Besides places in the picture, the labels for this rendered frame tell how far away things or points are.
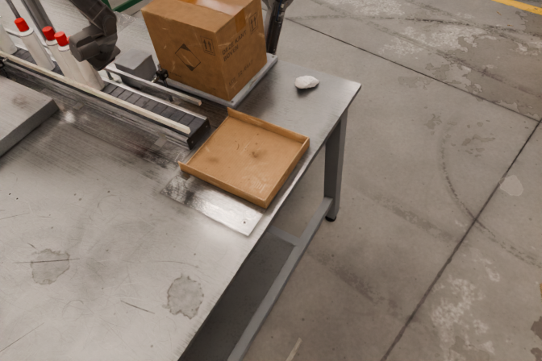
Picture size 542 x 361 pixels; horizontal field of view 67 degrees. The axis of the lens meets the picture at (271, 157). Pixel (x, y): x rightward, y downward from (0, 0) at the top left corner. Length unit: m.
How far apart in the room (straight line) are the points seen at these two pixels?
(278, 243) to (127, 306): 0.84
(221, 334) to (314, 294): 0.48
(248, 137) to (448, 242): 1.18
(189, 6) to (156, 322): 0.92
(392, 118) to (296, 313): 1.29
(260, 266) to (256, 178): 0.61
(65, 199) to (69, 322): 0.38
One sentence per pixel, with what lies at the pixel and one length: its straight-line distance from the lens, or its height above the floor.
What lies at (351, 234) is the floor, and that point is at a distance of 2.06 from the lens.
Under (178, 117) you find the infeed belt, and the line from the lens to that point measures 1.36.
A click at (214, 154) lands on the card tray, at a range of 1.28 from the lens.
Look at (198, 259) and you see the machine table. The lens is 1.10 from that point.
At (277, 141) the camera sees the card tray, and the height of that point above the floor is 0.83.
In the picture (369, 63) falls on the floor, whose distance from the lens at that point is 2.95.
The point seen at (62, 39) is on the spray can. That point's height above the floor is 1.07.
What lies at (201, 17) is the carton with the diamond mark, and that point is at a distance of 1.33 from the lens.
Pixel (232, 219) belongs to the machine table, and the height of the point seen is 0.83.
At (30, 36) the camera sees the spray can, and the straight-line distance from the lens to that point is 1.69.
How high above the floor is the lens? 1.78
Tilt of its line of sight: 50 degrees down
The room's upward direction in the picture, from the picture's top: 7 degrees counter-clockwise
